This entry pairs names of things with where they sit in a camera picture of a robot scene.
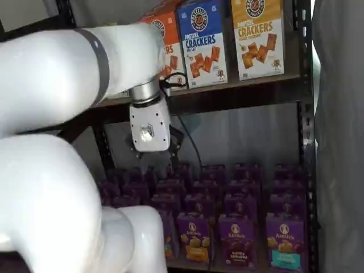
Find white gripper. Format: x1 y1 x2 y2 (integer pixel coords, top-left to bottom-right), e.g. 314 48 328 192
125 98 186 172

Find purple box brown patch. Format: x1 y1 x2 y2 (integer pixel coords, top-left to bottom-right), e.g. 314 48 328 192
218 215 258 270

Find purple box orange teal patch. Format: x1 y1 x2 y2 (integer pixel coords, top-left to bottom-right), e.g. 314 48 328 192
160 209 180 260

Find purple box yellow patch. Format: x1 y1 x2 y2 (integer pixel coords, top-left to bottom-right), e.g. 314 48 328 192
177 212 214 264

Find orange pretzel crackers box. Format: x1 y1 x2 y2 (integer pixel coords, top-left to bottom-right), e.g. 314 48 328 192
138 11 188 90

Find blue pretzel crackers box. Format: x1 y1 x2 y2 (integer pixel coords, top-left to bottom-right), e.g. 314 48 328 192
176 0 229 89

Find yellow pretzel crackers box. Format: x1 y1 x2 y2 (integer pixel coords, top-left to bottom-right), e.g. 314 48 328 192
230 0 286 81

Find brown wooden shelf board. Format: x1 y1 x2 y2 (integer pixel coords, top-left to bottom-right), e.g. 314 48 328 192
167 73 303 99

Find black metal shelving rack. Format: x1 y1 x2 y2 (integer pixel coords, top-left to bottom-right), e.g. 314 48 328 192
0 0 318 273

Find grey curtain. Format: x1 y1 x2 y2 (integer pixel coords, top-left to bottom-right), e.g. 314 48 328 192
311 0 364 273

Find thin dark cable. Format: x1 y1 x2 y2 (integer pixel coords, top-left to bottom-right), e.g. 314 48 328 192
177 113 204 171

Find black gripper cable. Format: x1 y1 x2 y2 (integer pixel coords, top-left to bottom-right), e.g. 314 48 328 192
158 72 189 96

